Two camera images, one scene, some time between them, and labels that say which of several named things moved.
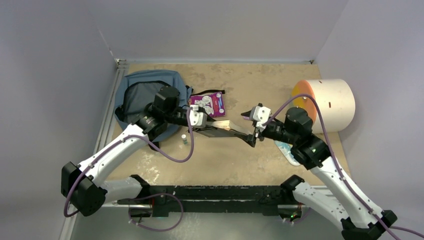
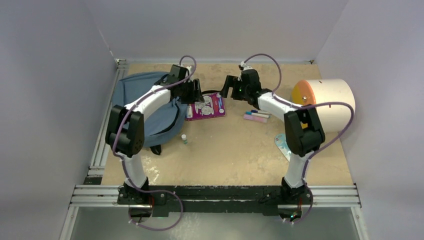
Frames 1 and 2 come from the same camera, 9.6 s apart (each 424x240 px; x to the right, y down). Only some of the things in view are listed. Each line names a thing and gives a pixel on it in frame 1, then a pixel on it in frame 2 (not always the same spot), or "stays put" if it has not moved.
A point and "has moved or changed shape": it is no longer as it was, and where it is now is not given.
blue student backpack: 137,89 has moved or changed shape
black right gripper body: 275,131 to 240,90
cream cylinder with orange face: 335,99 stays put
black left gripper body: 176,116 to 189,92
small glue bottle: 183,136 stays put
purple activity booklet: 213,103 stays put
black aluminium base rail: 211,200 stays put
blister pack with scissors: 286,149 stays put
